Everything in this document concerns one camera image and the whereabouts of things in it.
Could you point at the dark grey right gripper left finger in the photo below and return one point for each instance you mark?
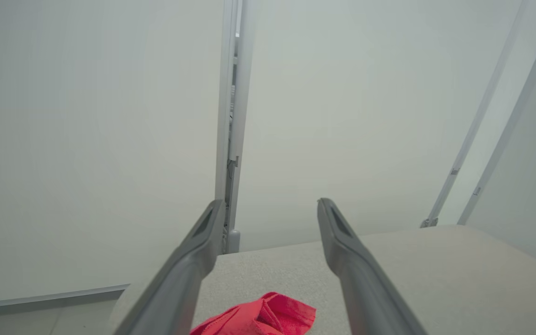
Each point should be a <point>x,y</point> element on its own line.
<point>175,288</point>

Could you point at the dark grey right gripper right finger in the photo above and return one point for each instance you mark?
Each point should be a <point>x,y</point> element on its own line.
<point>365,298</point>

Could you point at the red cloth garment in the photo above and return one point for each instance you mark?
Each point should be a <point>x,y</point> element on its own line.
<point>258,318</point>

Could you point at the grey fabric sofa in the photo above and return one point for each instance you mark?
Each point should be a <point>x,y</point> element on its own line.
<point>458,279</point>

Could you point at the large white partition panel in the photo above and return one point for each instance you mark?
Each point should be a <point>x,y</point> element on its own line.
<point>86,139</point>

